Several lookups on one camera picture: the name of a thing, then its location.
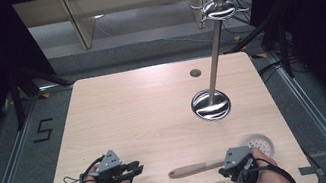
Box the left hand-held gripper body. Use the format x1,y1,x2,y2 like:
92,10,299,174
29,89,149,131
90,146,134,183

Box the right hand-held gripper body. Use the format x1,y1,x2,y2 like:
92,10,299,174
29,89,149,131
218,143,263,183

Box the wooden-handled white skimmer spoon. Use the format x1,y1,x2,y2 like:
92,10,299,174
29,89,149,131
163,130,278,181

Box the person's right hand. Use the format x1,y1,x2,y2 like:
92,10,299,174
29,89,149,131
228,143,287,183

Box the chrome utensil stand with hooks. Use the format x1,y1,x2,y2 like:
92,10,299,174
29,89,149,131
171,0,268,125

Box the grey round table grommet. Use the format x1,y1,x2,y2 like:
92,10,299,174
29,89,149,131
189,67,203,79

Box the black tripod stand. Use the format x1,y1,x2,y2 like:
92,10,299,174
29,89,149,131
218,3,298,90
3,57,80,133

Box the light wooden shelf unit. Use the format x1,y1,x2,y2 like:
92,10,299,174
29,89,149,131
11,0,270,62

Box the thin grey wrist strap loop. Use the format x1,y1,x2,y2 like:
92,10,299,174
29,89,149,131
61,173,84,183

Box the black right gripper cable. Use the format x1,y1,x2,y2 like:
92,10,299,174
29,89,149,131
251,151,300,183

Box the black table edge bracket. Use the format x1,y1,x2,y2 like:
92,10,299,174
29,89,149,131
297,162,326,181

